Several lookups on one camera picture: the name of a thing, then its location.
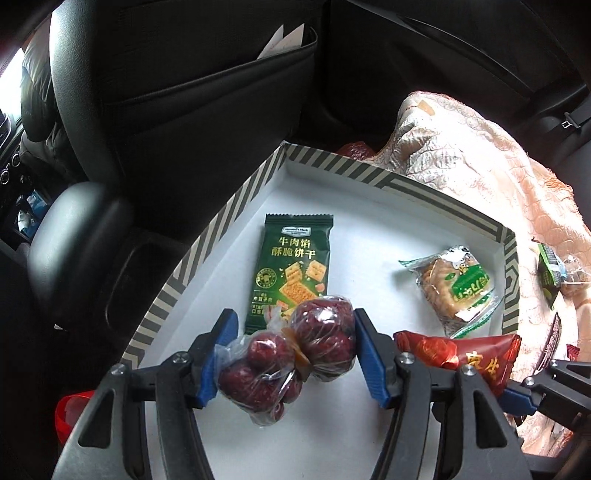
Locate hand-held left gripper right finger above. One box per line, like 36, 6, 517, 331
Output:
353, 308, 539, 480

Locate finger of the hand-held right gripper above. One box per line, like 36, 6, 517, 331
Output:
531, 357, 591, 388
503, 376, 591, 432

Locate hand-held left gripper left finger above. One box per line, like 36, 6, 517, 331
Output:
51, 308, 239, 480

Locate clear bag of red dates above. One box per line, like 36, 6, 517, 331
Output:
217, 296, 357, 426

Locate red gold-print snack packet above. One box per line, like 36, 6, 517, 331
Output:
393, 330, 522, 402

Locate striped cardboard box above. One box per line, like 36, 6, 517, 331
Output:
51, 142, 517, 480

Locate dark red snack packet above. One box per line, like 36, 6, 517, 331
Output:
538, 313, 561, 370

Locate small green snack packet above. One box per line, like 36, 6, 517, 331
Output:
536, 242, 566, 309

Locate small clear snack packet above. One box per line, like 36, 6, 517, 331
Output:
558, 256, 591, 298

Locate green-label clear cake packet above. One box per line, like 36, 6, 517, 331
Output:
398, 246, 505, 339

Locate green cracker packet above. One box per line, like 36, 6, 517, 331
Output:
244, 213, 334, 335

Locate black centre armrest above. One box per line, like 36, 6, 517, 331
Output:
25, 181, 134, 319

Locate peach quilted blanket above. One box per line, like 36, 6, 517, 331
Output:
369, 90, 591, 462

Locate blue plastic item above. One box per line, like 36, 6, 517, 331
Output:
18, 191, 51, 236

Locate seat belt buckle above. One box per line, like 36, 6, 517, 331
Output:
556, 111, 591, 132

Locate black car seat back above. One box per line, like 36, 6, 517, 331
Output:
46, 0, 335, 241

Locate black car seat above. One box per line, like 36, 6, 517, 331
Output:
46, 0, 335, 241
323, 0, 591, 195

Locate black car rear seat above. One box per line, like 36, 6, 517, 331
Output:
323, 0, 591, 195

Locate black puffer jacket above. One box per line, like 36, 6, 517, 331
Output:
18, 37, 70, 171

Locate white papers in seat pocket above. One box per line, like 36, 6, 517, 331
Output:
256, 23, 308, 60

